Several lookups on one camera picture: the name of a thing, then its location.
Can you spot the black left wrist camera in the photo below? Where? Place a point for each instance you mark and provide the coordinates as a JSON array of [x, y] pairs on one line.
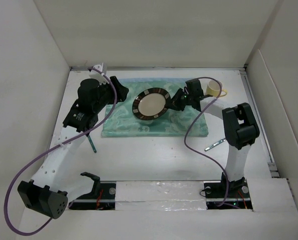
[[87, 94]]

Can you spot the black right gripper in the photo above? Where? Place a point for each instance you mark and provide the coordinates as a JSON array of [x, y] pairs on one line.
[[175, 103]]

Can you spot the dark rimmed cream plate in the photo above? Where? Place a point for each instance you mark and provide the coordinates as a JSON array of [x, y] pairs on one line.
[[150, 104]]

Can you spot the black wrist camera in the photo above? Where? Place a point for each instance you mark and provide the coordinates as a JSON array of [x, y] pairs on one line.
[[194, 88], [87, 94]]

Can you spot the green handled silver fork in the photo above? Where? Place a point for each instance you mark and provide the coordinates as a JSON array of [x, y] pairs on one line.
[[215, 144]]

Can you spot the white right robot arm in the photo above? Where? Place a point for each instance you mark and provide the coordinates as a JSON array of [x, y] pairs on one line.
[[239, 124]]

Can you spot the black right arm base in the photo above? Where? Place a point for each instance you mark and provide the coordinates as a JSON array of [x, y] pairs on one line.
[[219, 197]]

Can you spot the green handled steak knife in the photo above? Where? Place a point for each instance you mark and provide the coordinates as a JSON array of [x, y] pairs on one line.
[[91, 143]]

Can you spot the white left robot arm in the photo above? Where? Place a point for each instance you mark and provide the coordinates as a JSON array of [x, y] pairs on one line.
[[48, 192]]

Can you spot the green patterned cloth placemat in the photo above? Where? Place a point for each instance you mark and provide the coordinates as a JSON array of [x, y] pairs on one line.
[[123, 123]]

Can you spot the yellow ceramic mug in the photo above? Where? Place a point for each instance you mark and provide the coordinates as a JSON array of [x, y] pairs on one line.
[[215, 89]]

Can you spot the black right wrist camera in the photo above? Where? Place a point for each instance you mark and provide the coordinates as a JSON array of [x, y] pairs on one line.
[[194, 88]]

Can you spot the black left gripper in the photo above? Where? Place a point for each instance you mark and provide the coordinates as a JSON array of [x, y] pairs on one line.
[[121, 91]]

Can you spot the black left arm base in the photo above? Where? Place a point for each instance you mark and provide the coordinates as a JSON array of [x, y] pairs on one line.
[[101, 200]]

